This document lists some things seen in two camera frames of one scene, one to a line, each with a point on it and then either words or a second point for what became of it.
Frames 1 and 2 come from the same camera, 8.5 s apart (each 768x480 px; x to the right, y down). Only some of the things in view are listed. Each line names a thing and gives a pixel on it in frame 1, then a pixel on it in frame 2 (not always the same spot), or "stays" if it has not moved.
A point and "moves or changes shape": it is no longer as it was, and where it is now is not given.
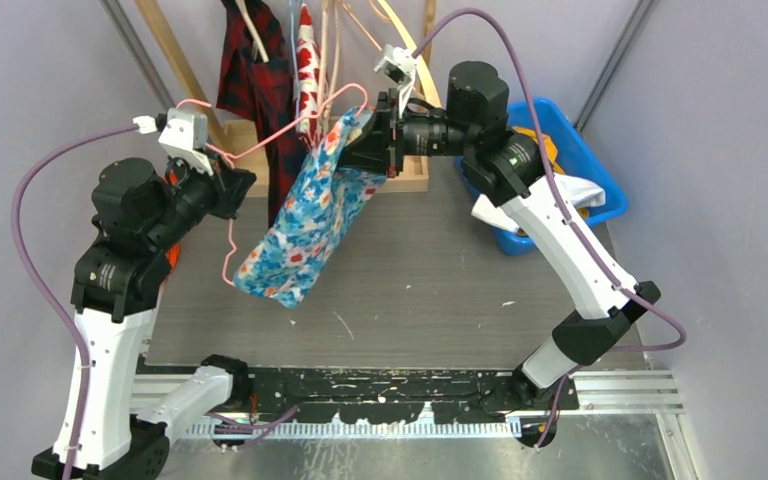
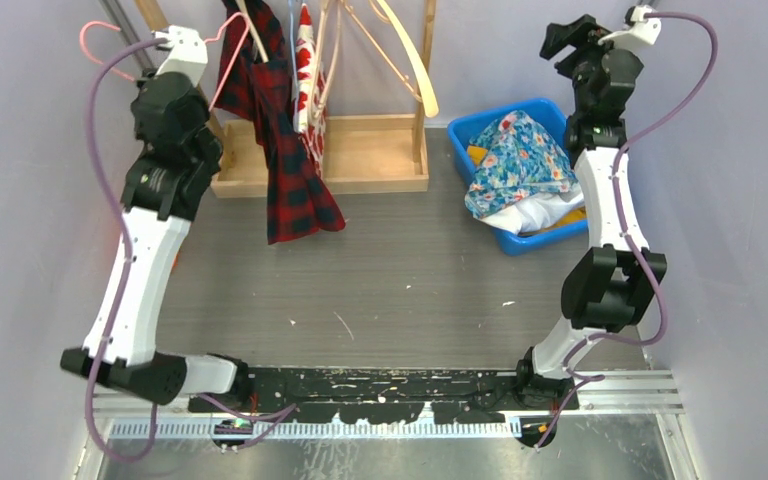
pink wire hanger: [231, 158] → [220, 94]
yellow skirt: [550, 149] moves or changes shape
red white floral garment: [307, 83] stays
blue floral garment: [318, 214] moves or changes shape
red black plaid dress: [256, 81] stays
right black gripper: [375, 149] → [580, 32]
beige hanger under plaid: [244, 9] stays
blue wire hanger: [294, 57] stays
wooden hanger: [401, 29] stays
